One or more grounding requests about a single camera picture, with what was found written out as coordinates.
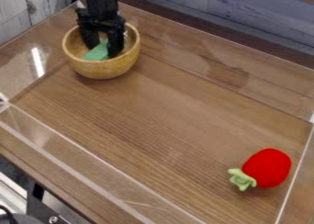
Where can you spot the black metal table bracket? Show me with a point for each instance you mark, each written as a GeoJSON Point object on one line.
{"type": "Point", "coordinates": [40, 211]}

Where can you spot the green rectangular block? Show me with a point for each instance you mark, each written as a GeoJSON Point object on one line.
{"type": "Point", "coordinates": [99, 53]}

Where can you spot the brown wooden bowl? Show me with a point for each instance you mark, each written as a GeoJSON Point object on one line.
{"type": "Point", "coordinates": [94, 63]}

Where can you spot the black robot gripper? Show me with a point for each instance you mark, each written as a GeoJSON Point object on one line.
{"type": "Point", "coordinates": [98, 16]}

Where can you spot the clear acrylic tray wall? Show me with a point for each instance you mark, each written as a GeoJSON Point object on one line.
{"type": "Point", "coordinates": [135, 149]}

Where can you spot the red plush strawberry toy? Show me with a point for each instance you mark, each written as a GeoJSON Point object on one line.
{"type": "Point", "coordinates": [265, 170]}

